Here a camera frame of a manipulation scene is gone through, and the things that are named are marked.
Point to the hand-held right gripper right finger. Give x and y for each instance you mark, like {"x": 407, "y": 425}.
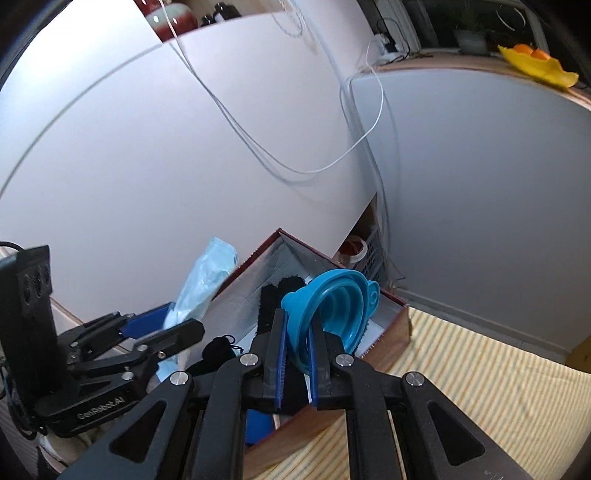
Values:
{"x": 315, "y": 369}

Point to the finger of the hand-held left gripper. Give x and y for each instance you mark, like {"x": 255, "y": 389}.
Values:
{"x": 143, "y": 321}
{"x": 175, "y": 337}

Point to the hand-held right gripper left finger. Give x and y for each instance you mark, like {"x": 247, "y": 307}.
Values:
{"x": 277, "y": 355}

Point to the black smooth sock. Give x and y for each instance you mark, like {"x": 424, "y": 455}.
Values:
{"x": 217, "y": 353}

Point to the black fuzzy sock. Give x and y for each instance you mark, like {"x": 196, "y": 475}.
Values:
{"x": 268, "y": 309}
{"x": 288, "y": 284}

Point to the red-brown cardboard box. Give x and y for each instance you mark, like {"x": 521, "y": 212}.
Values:
{"x": 332, "y": 429}

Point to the light blue mask packet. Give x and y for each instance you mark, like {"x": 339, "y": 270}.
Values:
{"x": 203, "y": 277}

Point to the teal collapsible funnel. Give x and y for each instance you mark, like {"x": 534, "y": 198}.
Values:
{"x": 341, "y": 300}

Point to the white plastic basket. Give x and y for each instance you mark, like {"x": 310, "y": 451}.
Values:
{"x": 371, "y": 263}

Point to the red white tape roll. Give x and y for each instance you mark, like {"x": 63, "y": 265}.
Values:
{"x": 353, "y": 249}

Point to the white sideboard with wooden top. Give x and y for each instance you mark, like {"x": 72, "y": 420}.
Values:
{"x": 485, "y": 184}

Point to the red vase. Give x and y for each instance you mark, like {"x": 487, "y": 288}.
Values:
{"x": 171, "y": 18}

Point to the black bottles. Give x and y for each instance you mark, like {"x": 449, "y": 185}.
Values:
{"x": 219, "y": 14}

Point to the white power strip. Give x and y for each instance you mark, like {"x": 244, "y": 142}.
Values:
{"x": 388, "y": 48}

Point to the grey plant pot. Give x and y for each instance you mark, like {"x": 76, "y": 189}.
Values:
{"x": 472, "y": 41}

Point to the yellow plate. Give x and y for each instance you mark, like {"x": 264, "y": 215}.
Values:
{"x": 545, "y": 69}

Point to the orange fruit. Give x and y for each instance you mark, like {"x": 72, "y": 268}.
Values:
{"x": 540, "y": 54}
{"x": 523, "y": 48}

